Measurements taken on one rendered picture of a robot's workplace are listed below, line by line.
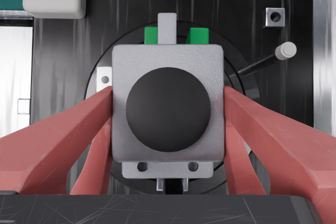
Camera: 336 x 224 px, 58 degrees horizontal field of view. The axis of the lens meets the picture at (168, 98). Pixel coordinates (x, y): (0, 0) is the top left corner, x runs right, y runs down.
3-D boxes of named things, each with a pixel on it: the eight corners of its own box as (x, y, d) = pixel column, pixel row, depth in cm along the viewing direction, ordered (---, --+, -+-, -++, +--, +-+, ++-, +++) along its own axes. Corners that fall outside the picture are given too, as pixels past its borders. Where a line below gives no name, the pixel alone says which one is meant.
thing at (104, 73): (118, 94, 23) (115, 93, 22) (98, 94, 23) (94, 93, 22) (119, 69, 23) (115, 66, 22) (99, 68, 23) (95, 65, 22)
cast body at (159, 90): (205, 168, 17) (233, 203, 10) (128, 168, 17) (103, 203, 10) (204, 23, 18) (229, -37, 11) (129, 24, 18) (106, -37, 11)
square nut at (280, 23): (280, 30, 26) (285, 26, 25) (261, 29, 26) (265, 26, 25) (280, 11, 26) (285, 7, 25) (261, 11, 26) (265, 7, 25)
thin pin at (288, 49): (249, 76, 24) (297, 57, 15) (239, 76, 24) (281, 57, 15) (249, 66, 24) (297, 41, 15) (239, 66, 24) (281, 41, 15)
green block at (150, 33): (163, 59, 24) (163, 45, 19) (148, 59, 24) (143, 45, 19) (163, 44, 24) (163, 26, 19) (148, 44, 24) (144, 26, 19)
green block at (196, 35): (199, 60, 24) (209, 46, 19) (184, 59, 24) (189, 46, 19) (199, 44, 24) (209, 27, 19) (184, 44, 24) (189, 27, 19)
